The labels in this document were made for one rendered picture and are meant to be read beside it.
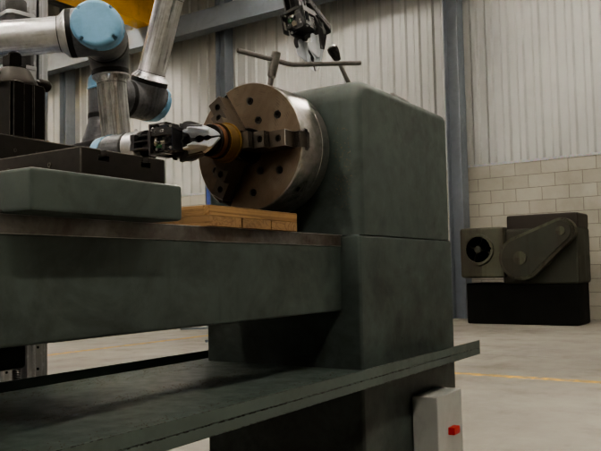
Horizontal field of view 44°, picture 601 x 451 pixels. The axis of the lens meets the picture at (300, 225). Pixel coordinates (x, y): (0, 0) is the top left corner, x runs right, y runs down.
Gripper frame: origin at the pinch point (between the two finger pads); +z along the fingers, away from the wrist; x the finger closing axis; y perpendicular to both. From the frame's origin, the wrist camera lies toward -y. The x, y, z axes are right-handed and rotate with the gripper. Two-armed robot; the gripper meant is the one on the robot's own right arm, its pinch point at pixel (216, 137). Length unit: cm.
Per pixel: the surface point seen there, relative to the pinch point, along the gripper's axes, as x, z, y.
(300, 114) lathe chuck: 6.3, 11.3, -16.7
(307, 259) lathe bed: -27.5, 13.4, -15.2
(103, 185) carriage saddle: -17, 20, 51
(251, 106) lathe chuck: 9.9, -1.8, -15.6
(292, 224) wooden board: -19.7, 14.8, -7.4
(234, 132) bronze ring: 1.7, 0.7, -5.5
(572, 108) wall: 205, -138, -1014
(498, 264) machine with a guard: -25, -216, -878
